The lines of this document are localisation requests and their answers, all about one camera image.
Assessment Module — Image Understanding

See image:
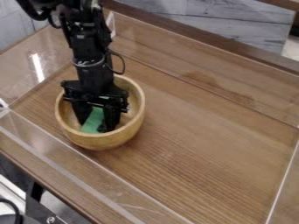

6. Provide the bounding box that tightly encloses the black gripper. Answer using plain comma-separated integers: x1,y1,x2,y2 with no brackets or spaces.
60,58,128,133

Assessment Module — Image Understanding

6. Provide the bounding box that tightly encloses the green rectangular block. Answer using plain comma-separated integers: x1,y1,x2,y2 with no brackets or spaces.
80,107,104,134

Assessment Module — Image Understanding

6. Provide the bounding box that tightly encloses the brown wooden bowl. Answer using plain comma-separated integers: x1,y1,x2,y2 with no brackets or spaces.
55,75,146,151

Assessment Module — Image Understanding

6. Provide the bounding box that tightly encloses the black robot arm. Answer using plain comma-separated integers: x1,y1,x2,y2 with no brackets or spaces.
15,0,128,133

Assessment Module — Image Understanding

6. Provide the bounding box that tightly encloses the black table leg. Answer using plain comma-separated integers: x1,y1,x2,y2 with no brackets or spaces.
27,181,44,202

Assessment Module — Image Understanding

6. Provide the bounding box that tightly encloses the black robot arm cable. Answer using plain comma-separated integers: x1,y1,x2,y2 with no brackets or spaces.
106,49,127,76

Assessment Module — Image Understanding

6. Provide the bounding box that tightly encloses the clear acrylic tray wall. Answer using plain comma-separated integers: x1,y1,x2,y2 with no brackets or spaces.
0,105,192,224

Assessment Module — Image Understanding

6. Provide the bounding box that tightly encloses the clear acrylic corner bracket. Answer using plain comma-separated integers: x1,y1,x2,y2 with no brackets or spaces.
107,11,116,38

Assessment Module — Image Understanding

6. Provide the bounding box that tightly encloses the black cable under table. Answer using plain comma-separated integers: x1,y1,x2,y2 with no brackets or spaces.
0,196,23,224

